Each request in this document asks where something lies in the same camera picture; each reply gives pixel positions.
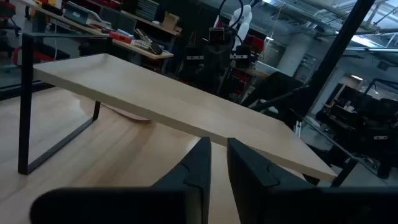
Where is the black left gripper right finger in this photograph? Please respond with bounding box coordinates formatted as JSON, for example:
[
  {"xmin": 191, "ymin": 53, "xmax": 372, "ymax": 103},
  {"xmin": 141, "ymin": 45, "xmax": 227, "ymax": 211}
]
[{"xmin": 227, "ymin": 138, "xmax": 398, "ymax": 224}]

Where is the wooden shelf with black legs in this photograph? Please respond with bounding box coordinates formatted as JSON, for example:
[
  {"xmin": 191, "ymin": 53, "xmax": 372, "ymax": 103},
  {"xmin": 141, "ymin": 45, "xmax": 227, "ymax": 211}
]
[{"xmin": 17, "ymin": 32, "xmax": 359, "ymax": 188}]

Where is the cardboard box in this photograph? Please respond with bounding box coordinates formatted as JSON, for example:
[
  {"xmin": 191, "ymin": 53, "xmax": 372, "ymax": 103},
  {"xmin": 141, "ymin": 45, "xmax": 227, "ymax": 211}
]
[{"xmin": 161, "ymin": 12, "xmax": 180, "ymax": 32}]

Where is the black metal rig frame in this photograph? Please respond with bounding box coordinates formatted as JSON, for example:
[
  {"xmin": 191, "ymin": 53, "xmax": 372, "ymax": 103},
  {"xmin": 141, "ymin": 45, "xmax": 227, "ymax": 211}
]
[{"xmin": 242, "ymin": 0, "xmax": 379, "ymax": 187}]

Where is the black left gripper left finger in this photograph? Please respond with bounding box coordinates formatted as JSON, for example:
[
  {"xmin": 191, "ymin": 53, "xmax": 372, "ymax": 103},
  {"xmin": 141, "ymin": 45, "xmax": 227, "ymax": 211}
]
[{"xmin": 29, "ymin": 136, "xmax": 213, "ymax": 224}]

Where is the pink rubber slide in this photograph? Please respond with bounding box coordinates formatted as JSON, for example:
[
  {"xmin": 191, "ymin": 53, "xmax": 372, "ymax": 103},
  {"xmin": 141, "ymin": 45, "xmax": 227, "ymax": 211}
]
[{"xmin": 101, "ymin": 103, "xmax": 152, "ymax": 122}]

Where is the wooden workbench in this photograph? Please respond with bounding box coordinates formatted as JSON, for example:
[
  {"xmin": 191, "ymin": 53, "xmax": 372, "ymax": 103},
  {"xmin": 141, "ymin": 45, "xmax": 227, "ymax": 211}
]
[{"xmin": 18, "ymin": 0, "xmax": 175, "ymax": 74}]

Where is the distant black robot station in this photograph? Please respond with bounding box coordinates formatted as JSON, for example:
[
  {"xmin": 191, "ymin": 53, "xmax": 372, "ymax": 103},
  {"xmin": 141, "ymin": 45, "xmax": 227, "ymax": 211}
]
[{"xmin": 182, "ymin": 27, "xmax": 252, "ymax": 94}]

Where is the red box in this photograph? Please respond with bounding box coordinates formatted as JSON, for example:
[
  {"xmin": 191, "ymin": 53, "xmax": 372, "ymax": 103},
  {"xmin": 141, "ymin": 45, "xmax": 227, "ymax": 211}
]
[{"xmin": 108, "ymin": 30, "xmax": 133, "ymax": 45}]

